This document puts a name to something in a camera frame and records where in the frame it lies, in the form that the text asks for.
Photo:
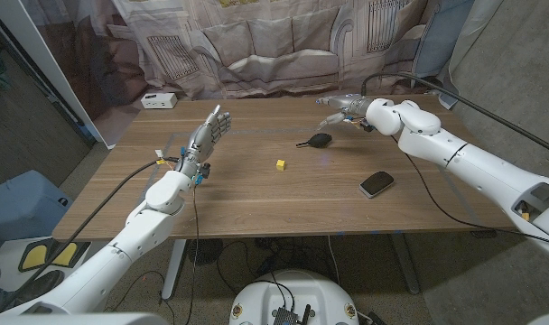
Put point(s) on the round black floor fan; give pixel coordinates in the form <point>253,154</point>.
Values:
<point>205,251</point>

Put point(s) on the small yellow block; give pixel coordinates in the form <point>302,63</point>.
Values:
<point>281,165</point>

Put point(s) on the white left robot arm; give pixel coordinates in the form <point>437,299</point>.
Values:
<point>139,234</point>

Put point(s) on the white frame post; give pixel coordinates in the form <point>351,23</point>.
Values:
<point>53,72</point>

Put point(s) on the printed fabric backdrop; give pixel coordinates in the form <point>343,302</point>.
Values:
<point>265,45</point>

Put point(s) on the yellow and black foot pedal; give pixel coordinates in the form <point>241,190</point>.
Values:
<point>35,255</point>

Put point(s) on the black rubber air blower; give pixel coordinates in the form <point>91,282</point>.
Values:
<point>320,140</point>

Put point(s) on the dark person's shoe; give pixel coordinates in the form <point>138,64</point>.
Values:
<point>42,284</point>

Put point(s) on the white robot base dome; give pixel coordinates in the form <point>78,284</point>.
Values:
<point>292,289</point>

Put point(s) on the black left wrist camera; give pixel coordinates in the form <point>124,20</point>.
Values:
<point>205,170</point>

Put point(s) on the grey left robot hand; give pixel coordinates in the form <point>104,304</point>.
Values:
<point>204,137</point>

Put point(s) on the grey table leg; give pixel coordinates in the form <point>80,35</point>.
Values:
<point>405,266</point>

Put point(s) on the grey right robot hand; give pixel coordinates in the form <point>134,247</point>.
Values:
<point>353,104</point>

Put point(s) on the blue plastic bin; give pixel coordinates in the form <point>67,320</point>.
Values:
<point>21,203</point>

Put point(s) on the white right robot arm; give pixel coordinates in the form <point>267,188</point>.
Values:
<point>459,158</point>

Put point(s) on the white power strip box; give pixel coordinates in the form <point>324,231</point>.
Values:
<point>159,100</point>

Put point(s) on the white table leg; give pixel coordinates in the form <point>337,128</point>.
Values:
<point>173,271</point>

